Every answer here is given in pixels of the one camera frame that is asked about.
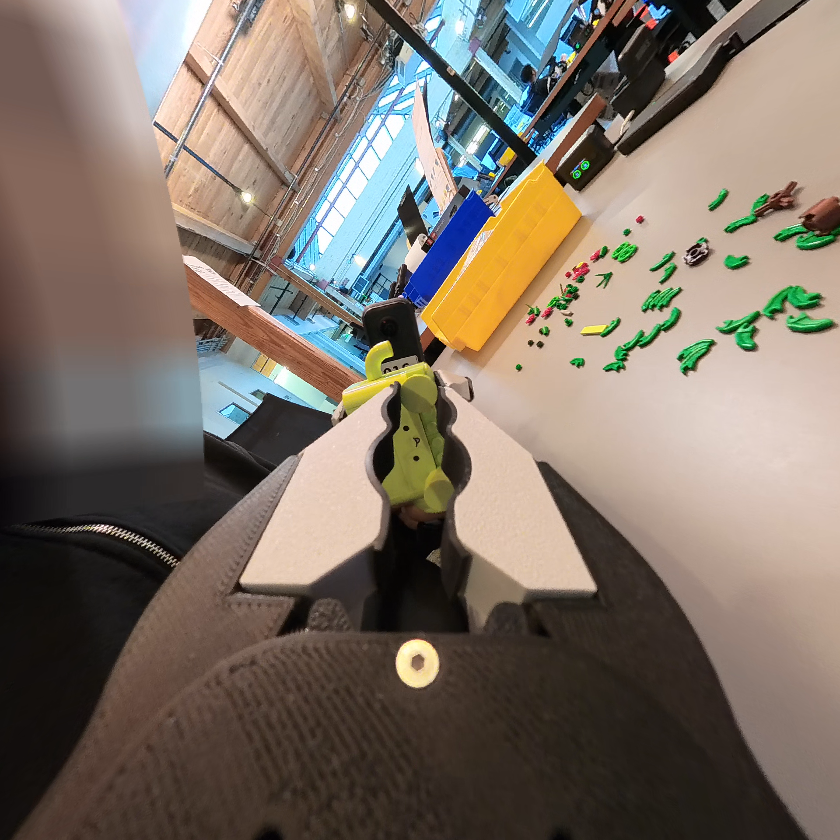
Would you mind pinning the black device with green light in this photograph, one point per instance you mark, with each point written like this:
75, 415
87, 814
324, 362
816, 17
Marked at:
584, 161

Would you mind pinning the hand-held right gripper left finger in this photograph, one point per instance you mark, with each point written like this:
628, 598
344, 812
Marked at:
315, 525

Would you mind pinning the black monitor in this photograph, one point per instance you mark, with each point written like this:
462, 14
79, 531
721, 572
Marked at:
410, 210

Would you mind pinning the brown chunky brick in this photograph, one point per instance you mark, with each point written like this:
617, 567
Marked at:
823, 213

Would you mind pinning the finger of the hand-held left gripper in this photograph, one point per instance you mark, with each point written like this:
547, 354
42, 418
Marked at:
459, 387

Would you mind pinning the black flat case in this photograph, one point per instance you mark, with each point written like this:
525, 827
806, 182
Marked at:
676, 98

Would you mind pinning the blue plastic bin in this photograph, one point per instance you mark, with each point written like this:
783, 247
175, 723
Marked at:
453, 243

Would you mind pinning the beige printed board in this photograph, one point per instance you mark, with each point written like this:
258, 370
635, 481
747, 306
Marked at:
436, 157

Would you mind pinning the lime green toy brick figure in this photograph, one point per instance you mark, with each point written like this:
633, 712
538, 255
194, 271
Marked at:
410, 453

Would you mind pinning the brown branch brick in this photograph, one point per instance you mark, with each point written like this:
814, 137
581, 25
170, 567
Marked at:
778, 200

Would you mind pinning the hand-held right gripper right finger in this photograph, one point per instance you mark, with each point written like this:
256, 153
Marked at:
518, 525

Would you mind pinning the yellow flat brick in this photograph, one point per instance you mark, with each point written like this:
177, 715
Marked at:
594, 329

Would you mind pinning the yellow plastic bin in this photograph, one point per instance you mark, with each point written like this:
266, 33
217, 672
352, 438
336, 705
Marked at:
505, 262

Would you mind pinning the dark brown round brick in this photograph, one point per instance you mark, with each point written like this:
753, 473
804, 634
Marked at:
697, 253

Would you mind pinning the white paper roll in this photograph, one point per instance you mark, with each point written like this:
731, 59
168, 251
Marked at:
417, 253

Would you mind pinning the scattered green leaf bricks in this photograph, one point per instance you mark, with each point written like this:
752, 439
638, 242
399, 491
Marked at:
659, 298

